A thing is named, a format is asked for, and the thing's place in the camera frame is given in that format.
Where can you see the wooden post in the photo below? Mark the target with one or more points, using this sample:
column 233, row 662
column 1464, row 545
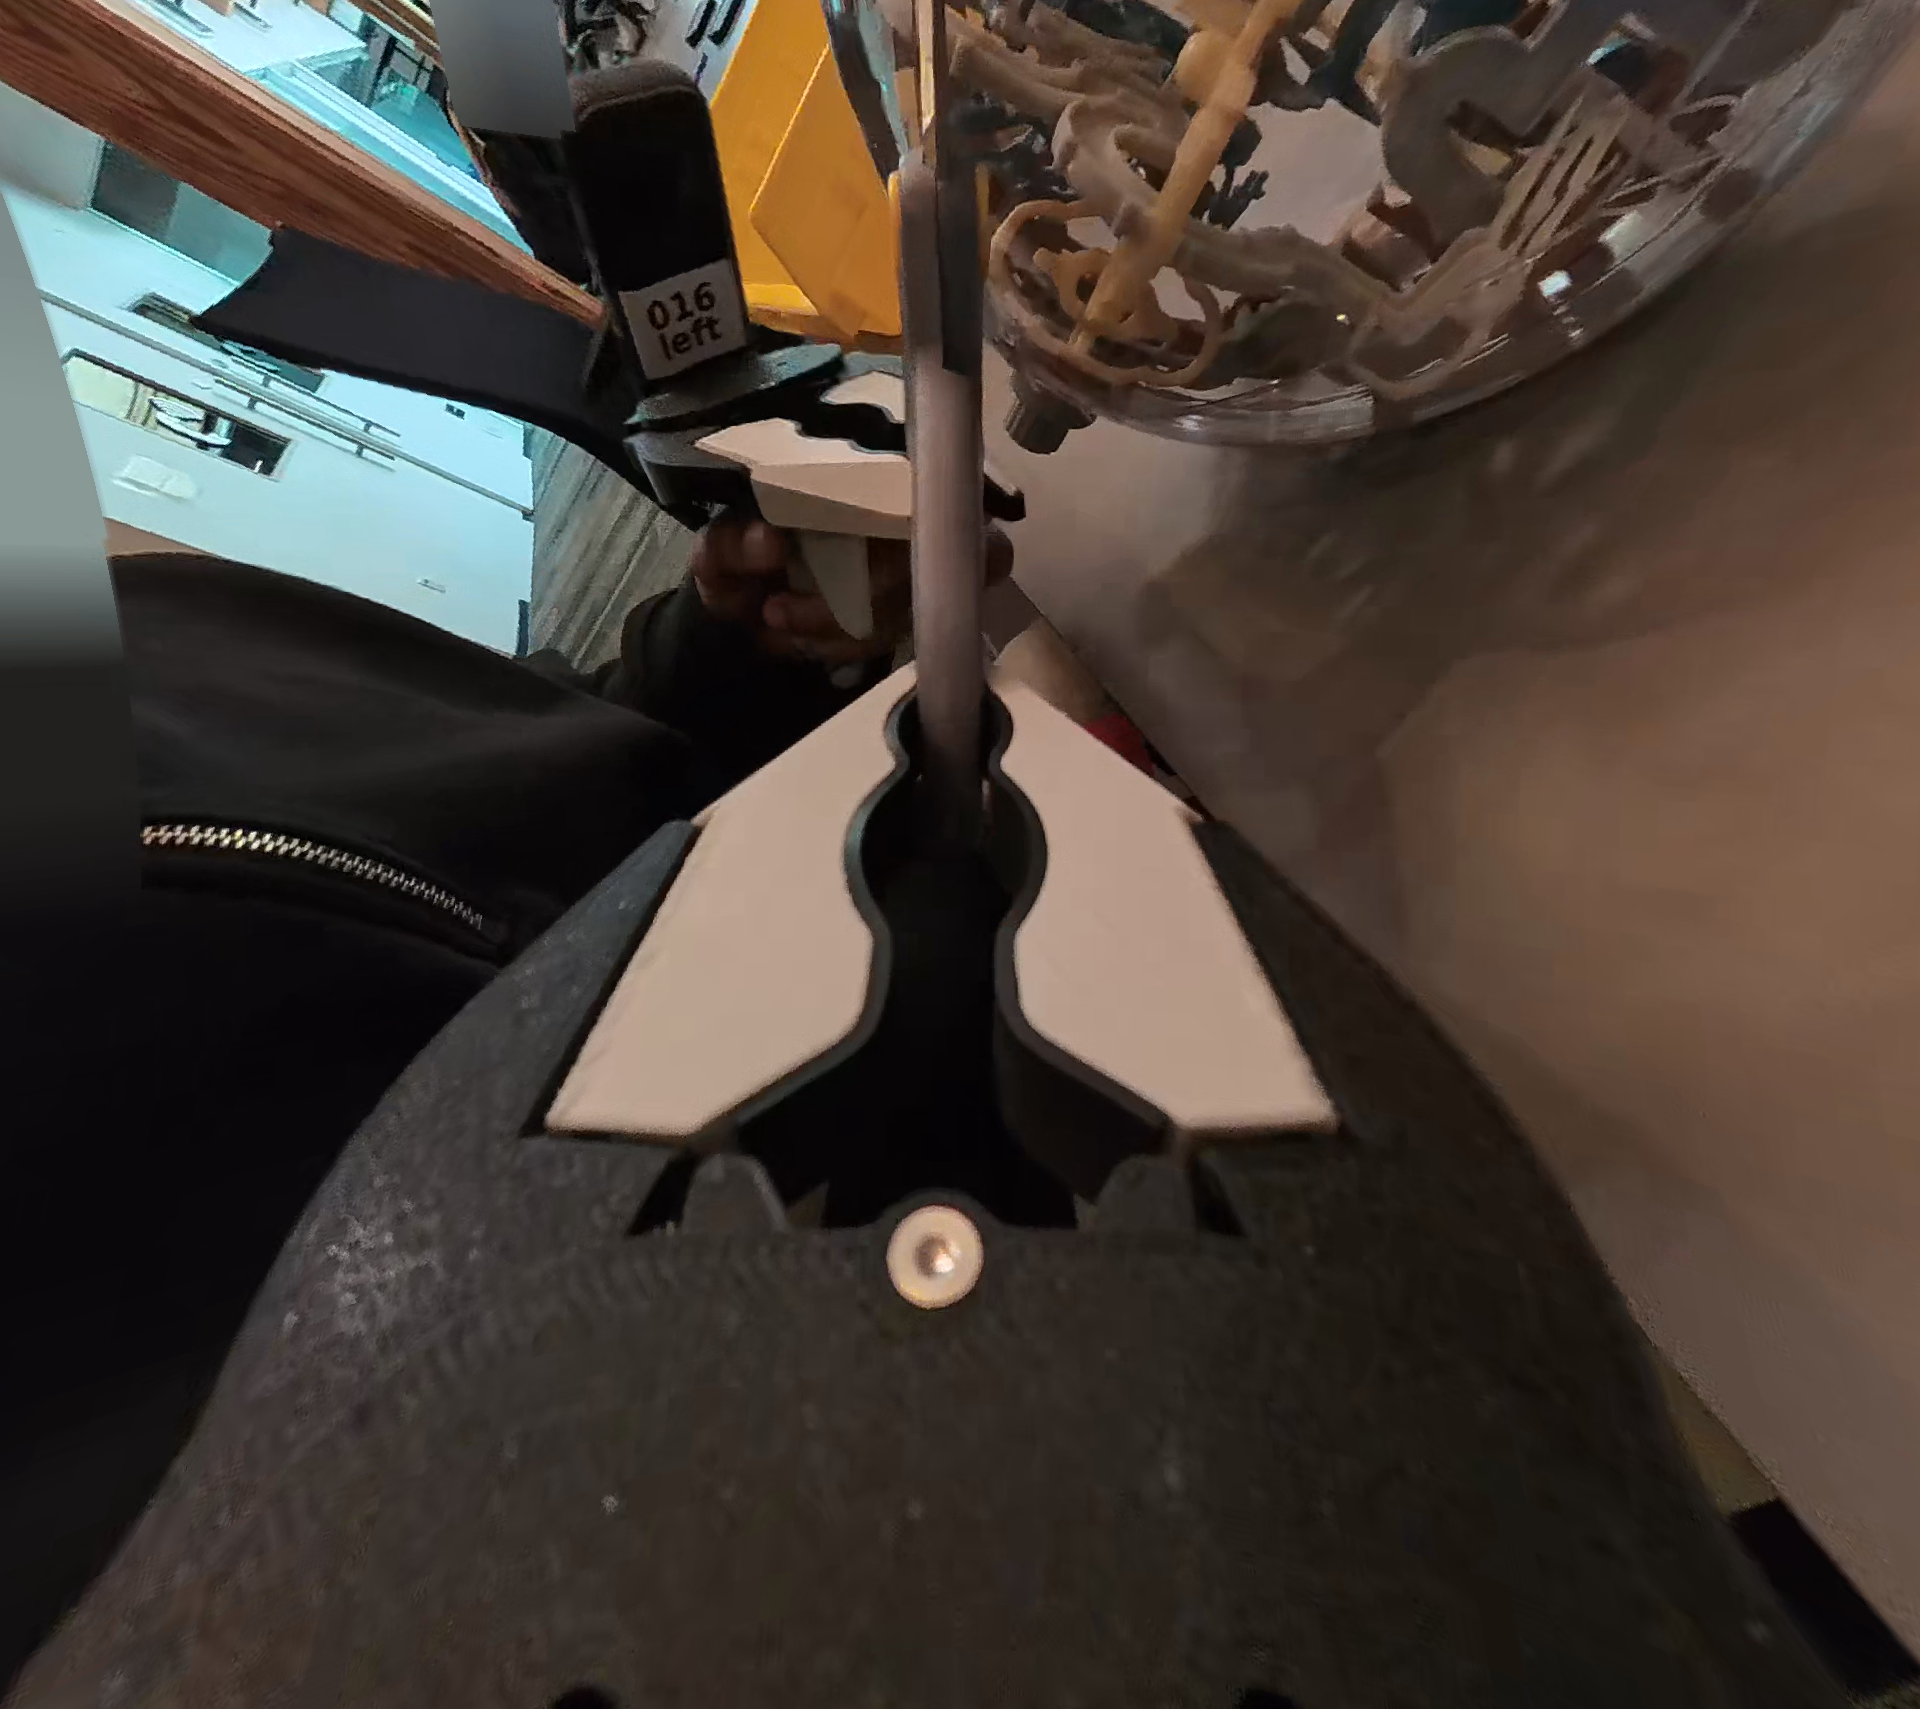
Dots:
column 225, row 113

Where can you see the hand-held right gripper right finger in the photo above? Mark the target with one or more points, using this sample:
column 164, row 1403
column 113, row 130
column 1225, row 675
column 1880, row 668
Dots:
column 1154, row 974

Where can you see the clear plastic maze ball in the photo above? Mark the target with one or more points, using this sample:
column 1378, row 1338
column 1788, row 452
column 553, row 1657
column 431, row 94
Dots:
column 1424, row 88

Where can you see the person's left hand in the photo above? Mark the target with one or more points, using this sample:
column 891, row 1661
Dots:
column 743, row 585

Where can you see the grey yellow scissors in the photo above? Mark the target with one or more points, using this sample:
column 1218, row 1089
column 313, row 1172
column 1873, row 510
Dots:
column 949, row 538

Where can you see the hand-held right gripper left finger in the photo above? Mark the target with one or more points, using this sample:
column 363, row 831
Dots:
column 721, row 988

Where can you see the yellow plastic bin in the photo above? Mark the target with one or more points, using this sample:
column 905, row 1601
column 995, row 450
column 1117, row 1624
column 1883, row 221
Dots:
column 794, row 135

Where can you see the person's black jacket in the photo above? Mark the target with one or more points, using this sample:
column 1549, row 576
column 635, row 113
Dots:
column 300, row 718

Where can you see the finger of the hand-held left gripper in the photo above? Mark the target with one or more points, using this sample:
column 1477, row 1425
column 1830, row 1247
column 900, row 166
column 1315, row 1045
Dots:
column 833, row 486
column 871, row 396

